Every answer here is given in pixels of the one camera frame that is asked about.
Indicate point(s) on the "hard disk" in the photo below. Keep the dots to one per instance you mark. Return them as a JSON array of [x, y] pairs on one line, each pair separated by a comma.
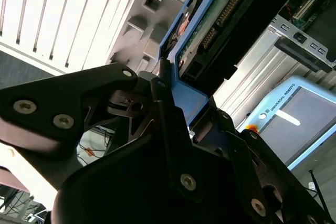
[[223, 24]]

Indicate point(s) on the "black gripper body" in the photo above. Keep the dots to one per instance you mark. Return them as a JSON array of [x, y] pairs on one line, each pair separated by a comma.
[[118, 195]]

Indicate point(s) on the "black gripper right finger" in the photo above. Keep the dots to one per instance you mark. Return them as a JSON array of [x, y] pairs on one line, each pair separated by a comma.
[[244, 171]]

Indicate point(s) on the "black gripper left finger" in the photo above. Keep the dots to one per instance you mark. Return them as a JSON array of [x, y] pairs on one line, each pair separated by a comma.
[[52, 95]]

